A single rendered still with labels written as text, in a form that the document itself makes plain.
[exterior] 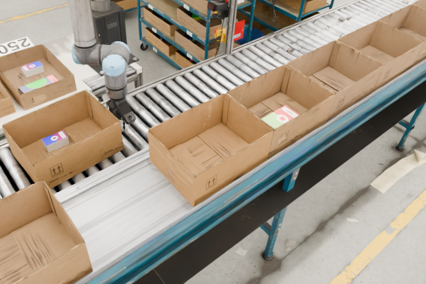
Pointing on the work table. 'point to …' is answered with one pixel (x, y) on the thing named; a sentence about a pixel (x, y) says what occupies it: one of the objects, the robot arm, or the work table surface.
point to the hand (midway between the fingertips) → (123, 130)
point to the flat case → (38, 83)
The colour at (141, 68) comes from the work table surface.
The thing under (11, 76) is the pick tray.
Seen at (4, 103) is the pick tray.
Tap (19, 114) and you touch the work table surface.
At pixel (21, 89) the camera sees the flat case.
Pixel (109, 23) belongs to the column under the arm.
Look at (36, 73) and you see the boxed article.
